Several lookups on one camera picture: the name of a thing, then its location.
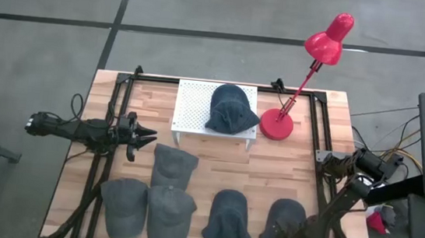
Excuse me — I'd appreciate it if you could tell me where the grey baseball cap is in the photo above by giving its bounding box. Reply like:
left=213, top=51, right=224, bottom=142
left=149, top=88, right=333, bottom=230
left=95, top=176, right=152, bottom=238
left=143, top=184, right=199, bottom=238
left=149, top=142, right=201, bottom=193

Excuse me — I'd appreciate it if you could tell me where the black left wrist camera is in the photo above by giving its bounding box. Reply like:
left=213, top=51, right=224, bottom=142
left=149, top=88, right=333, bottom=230
left=124, top=110, right=139, bottom=128

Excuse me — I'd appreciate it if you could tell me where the red desk lamp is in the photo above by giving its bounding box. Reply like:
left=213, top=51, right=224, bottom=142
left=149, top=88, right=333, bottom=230
left=258, top=5, right=357, bottom=148

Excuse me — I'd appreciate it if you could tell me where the black aluminium table frame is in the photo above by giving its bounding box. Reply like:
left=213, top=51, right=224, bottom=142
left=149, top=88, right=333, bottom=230
left=39, top=63, right=392, bottom=238

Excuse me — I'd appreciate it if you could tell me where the grey floor cable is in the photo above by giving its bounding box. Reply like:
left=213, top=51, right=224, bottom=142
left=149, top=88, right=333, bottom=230
left=349, top=100, right=420, bottom=124

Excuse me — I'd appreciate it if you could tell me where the white perforated metal shelf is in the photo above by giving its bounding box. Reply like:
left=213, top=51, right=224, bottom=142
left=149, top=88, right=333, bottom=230
left=170, top=78, right=262, bottom=153

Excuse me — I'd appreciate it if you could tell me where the grey cloth item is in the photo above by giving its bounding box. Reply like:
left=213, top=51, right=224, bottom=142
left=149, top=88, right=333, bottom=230
left=378, top=204, right=399, bottom=227

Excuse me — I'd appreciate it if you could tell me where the red cloth item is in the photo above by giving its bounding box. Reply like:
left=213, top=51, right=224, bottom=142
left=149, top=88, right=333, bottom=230
left=364, top=210, right=389, bottom=235

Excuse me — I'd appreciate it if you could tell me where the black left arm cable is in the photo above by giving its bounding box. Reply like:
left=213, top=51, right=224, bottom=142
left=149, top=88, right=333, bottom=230
left=68, top=92, right=87, bottom=123

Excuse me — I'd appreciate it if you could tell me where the black beam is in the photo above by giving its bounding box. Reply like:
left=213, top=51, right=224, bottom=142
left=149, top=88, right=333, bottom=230
left=360, top=168, right=425, bottom=212

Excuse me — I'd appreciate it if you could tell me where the yellow floor cable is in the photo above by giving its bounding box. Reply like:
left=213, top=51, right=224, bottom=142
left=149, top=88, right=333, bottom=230
left=379, top=125, right=425, bottom=175

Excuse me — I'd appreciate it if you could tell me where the dark navy baseball cap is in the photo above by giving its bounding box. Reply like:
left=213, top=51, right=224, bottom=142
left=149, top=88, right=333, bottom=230
left=200, top=187, right=258, bottom=238
left=203, top=82, right=264, bottom=138
left=258, top=196, right=309, bottom=238

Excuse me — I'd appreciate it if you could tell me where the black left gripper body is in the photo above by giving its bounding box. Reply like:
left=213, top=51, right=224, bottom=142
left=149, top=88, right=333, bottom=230
left=112, top=124, right=141, bottom=163

